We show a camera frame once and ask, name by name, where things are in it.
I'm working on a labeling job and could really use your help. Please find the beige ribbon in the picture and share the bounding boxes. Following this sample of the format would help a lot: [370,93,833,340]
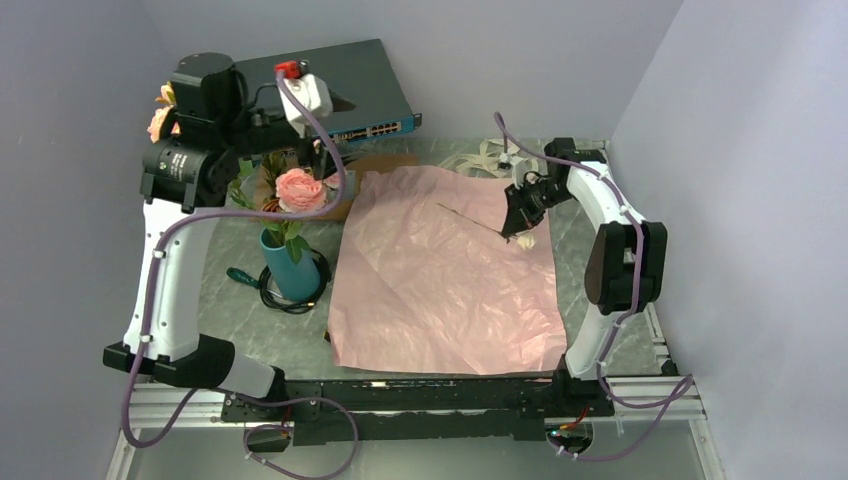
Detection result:
[438,138,519,178]

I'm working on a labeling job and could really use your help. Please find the peach rose spray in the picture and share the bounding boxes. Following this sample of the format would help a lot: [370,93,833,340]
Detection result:
[147,82,176,143]

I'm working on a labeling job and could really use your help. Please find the large pink peony flower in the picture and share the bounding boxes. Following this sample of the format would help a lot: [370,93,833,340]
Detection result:
[275,168,327,213]

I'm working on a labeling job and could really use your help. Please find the aluminium frame rail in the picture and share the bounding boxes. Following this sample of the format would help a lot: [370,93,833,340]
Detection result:
[129,375,726,479]

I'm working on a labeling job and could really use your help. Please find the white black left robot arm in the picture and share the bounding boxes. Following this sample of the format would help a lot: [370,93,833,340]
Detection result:
[103,53,341,420]

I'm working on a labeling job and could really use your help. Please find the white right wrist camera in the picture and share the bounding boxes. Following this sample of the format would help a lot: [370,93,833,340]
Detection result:
[497,153,540,189]

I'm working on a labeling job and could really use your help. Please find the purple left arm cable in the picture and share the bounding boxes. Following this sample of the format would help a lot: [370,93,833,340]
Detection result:
[119,69,359,480]

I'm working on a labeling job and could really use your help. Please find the brown orange rose stem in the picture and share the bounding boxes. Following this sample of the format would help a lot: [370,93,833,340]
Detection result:
[228,151,326,264]

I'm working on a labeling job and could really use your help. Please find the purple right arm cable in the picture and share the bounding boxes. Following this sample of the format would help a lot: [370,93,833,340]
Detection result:
[493,111,694,463]

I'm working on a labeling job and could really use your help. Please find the green handled screwdriver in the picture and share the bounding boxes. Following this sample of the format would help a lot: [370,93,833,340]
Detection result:
[226,267,261,289]

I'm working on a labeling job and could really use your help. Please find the black coiled cable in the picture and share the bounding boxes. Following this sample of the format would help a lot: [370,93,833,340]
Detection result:
[256,248,333,316]

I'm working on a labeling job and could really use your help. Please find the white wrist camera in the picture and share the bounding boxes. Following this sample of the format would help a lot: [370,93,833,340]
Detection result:
[274,60,334,139]
[497,153,540,189]

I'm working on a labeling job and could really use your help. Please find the grey teal network switch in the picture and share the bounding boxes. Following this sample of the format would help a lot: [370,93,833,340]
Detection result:
[235,39,422,144]

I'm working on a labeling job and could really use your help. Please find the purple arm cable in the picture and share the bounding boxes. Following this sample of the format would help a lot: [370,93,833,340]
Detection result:
[119,69,359,480]
[493,111,694,463]

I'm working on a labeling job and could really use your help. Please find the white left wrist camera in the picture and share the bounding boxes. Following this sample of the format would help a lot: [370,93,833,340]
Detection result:
[274,60,334,139]

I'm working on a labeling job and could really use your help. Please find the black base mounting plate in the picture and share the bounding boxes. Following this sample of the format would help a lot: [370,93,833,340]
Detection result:
[221,371,615,446]

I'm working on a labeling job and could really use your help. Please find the pink purple wrapping paper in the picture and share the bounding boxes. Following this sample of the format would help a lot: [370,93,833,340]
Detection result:
[328,166,567,375]

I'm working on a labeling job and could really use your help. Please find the brown wooden board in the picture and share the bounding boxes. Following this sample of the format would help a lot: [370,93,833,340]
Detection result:
[252,153,419,222]

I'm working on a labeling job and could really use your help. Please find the small cream rose stem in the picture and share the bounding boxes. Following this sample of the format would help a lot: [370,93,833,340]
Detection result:
[437,202,537,250]

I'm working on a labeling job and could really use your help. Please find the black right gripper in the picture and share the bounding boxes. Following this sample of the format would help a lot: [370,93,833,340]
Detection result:
[502,179,575,237]

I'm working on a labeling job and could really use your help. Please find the teal vase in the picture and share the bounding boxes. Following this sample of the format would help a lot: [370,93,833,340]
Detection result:
[259,229,321,301]

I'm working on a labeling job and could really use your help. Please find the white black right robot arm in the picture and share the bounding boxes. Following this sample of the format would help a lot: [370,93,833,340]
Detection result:
[499,138,668,415]

